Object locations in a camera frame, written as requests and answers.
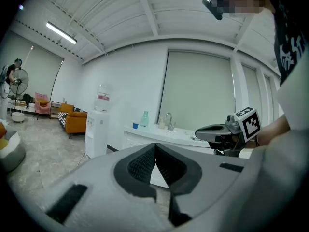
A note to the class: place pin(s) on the white low table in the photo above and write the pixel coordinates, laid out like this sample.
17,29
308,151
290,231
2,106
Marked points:
20,105

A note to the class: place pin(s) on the large white roller blind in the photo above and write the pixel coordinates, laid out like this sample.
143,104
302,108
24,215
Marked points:
198,91

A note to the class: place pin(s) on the chrome faucet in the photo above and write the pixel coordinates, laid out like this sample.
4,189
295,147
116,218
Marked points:
170,122

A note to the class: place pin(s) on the black head camera mount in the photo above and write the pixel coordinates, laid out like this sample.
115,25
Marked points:
212,7

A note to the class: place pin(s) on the blue plastic cup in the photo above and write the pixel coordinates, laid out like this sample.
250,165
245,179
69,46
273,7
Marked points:
136,126

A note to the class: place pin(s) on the orange sofa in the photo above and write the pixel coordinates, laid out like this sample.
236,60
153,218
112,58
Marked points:
76,123

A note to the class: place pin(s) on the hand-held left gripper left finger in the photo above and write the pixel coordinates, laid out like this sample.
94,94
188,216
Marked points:
96,190

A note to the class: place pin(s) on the person's right forearm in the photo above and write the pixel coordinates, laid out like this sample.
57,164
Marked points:
272,129

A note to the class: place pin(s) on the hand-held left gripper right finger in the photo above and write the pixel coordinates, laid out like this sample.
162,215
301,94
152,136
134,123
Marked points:
212,178

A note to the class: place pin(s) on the white round ottoman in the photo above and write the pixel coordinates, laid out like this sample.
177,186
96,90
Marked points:
18,117

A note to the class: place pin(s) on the yellow cushion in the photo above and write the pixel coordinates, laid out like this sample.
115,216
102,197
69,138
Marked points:
3,144

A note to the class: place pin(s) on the pink armchair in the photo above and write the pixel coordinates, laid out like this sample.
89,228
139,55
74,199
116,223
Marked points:
42,105

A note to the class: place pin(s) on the narrow white roller blind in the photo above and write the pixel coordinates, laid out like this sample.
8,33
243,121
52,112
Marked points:
251,91
268,98

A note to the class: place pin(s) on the black and white striped cushion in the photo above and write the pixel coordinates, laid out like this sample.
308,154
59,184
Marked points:
62,118

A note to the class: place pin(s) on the white sink vanity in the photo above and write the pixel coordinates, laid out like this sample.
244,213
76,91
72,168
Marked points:
149,135

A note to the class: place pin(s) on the wooden side table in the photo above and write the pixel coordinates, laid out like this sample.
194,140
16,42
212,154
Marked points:
55,110

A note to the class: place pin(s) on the orange cushion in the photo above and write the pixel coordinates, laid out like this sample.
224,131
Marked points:
2,129

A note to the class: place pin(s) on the ceiling tube light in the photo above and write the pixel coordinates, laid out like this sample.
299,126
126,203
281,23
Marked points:
61,33

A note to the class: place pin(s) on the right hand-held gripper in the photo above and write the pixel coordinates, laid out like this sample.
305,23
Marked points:
249,126

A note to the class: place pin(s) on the black standing fan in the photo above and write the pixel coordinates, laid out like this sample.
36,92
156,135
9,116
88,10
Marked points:
19,80

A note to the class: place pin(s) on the person's black star-print t-shirt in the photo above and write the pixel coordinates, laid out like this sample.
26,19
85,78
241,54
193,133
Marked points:
287,45

